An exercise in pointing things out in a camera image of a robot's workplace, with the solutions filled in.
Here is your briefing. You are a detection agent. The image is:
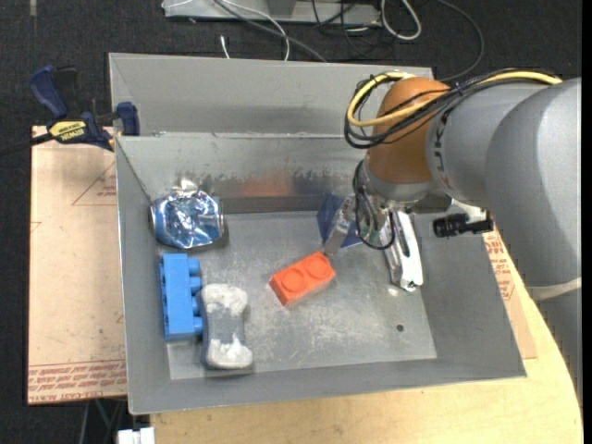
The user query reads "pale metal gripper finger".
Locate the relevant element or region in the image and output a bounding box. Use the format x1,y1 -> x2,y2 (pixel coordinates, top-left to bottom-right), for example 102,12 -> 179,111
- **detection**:
381,209 -> 426,293
321,201 -> 355,259

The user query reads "orange toy brick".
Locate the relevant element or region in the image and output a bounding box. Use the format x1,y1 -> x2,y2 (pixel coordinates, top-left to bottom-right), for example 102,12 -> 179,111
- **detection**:
268,250 -> 338,308

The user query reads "grey metal bin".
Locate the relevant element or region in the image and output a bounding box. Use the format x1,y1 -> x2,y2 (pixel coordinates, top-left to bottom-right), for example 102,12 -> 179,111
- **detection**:
107,52 -> 529,417

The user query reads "grey and white sponge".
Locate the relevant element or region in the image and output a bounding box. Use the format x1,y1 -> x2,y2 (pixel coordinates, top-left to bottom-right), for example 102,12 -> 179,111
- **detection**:
197,282 -> 255,371

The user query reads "crushed blue and silver can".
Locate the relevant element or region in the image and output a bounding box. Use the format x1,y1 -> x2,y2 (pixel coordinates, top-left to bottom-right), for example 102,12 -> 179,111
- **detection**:
148,177 -> 230,251

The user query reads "blue toy brick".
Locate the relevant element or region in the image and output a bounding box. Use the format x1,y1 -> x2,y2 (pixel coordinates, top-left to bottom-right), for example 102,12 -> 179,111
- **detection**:
158,253 -> 205,342

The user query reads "brown cardboard board red print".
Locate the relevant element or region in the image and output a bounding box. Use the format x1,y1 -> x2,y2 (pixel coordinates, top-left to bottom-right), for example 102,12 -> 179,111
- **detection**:
26,124 -> 540,407

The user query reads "black cylinder on white bracket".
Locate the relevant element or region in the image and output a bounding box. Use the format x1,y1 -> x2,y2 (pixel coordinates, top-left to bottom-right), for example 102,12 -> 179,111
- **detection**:
432,201 -> 495,240

